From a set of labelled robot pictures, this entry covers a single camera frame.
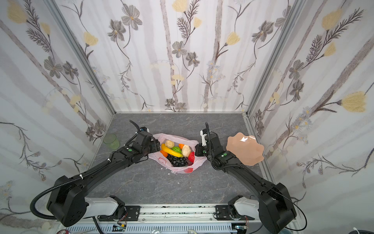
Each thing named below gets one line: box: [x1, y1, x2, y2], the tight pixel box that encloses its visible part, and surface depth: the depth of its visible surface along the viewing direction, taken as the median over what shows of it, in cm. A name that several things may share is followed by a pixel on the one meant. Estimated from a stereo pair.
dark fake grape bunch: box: [166, 153, 188, 168], surface depth 90 cm
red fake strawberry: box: [187, 151, 196, 164], surface depth 92 cm
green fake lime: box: [171, 146, 182, 154], surface depth 95 cm
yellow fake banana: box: [161, 143, 184, 158], surface depth 92 cm
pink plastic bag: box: [169, 133, 207, 174], surface depth 79 cm
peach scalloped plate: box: [225, 132, 264, 166], surface depth 103 cm
